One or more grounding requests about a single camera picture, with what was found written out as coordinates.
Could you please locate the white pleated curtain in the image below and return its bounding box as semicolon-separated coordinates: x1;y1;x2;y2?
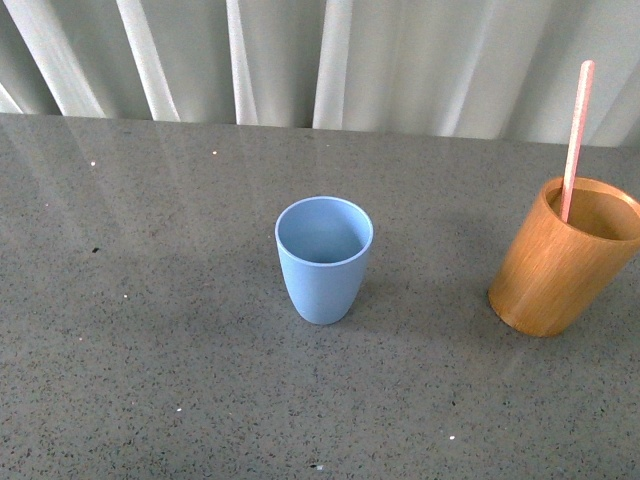
1;1;639;146

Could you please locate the bamboo chopstick holder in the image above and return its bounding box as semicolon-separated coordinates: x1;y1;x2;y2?
488;177;639;337

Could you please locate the blue plastic cup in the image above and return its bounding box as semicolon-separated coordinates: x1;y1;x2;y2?
275;196;374;325

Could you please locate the pink chopstick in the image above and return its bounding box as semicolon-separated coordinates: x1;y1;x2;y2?
560;60;595;223

